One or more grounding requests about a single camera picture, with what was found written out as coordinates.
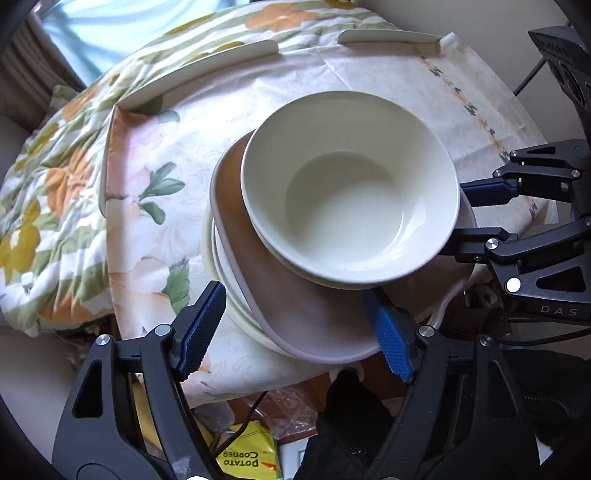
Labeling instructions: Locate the light blue sheet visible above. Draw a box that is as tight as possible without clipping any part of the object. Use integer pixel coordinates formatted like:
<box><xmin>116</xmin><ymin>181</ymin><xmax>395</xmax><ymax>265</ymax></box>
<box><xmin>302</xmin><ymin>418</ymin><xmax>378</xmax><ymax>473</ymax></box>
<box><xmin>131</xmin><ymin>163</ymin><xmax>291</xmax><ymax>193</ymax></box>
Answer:
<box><xmin>37</xmin><ymin>0</ymin><xmax>243</xmax><ymax>86</ymax></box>

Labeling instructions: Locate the black stand cable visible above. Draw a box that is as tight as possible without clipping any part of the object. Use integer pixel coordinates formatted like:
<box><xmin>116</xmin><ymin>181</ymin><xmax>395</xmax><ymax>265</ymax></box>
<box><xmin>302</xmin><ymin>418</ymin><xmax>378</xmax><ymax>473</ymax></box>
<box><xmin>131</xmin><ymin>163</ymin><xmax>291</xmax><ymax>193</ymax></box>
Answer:
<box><xmin>512</xmin><ymin>57</ymin><xmax>548</xmax><ymax>98</ymax></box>

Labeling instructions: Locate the duck pattern plate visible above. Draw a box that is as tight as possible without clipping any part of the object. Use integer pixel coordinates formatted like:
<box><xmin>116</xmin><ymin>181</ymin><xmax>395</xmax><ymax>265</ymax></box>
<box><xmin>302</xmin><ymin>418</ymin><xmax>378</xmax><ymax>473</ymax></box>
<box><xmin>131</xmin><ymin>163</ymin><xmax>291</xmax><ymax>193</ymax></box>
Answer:
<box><xmin>201</xmin><ymin>207</ymin><xmax>290</xmax><ymax>357</ymax></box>

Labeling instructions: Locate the white ribbed bowl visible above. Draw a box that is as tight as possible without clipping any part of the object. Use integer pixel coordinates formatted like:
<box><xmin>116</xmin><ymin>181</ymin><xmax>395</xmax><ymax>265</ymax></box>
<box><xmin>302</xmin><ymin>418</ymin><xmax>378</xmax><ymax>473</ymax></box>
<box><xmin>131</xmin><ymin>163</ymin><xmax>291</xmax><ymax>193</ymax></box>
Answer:
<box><xmin>252</xmin><ymin>225</ymin><xmax>384</xmax><ymax>291</ymax></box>

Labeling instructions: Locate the cream round bowl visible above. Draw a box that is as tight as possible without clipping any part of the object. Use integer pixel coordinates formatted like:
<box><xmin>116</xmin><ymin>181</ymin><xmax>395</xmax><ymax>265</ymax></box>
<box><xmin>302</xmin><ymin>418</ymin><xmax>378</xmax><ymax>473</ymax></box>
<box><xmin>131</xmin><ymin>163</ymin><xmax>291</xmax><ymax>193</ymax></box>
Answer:
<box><xmin>239</xmin><ymin>91</ymin><xmax>461</xmax><ymax>284</ymax></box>

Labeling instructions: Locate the floral striped duvet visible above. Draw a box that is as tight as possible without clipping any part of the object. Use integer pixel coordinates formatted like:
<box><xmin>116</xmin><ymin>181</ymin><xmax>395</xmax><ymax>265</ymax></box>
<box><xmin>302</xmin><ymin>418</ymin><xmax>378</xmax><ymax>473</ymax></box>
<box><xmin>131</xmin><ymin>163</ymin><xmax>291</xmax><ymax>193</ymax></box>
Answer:
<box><xmin>0</xmin><ymin>0</ymin><xmax>399</xmax><ymax>338</ymax></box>

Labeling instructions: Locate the left brown curtain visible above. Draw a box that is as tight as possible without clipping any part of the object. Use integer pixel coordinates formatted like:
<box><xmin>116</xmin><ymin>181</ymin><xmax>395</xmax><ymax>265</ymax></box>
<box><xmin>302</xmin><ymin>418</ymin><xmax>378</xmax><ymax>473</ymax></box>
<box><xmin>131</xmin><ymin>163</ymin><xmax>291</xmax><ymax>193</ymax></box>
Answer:
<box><xmin>1</xmin><ymin>1</ymin><xmax>85</xmax><ymax>131</ymax></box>

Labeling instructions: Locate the yellow potato corner bag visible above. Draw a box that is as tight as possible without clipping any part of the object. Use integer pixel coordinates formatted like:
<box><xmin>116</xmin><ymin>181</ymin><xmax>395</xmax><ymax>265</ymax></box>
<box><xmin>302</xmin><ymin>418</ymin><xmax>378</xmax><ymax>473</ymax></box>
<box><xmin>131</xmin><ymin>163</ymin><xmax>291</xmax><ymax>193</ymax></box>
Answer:
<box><xmin>216</xmin><ymin>421</ymin><xmax>281</xmax><ymax>480</ymax></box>

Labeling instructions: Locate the floral white tablecloth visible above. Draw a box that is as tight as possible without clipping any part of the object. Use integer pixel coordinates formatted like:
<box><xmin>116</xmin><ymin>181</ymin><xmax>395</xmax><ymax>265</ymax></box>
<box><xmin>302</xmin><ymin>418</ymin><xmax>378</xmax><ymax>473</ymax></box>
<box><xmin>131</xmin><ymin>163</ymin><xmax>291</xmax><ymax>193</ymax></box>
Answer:
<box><xmin>103</xmin><ymin>31</ymin><xmax>553</xmax><ymax>406</ymax></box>

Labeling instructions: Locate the pink square dish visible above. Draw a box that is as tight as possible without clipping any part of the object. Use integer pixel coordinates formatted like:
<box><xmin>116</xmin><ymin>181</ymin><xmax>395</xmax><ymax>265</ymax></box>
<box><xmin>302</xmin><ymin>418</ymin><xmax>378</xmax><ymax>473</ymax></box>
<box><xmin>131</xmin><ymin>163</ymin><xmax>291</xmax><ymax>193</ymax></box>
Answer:
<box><xmin>209</xmin><ymin>129</ymin><xmax>478</xmax><ymax>365</ymax></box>

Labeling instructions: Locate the green striped pillow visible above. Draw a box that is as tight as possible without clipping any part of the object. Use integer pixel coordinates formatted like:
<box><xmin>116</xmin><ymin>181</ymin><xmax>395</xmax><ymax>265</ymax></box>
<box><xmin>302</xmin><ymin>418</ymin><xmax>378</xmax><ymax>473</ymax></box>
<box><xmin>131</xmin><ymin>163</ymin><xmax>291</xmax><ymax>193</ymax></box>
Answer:
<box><xmin>47</xmin><ymin>85</ymin><xmax>79</xmax><ymax>113</ymax></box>

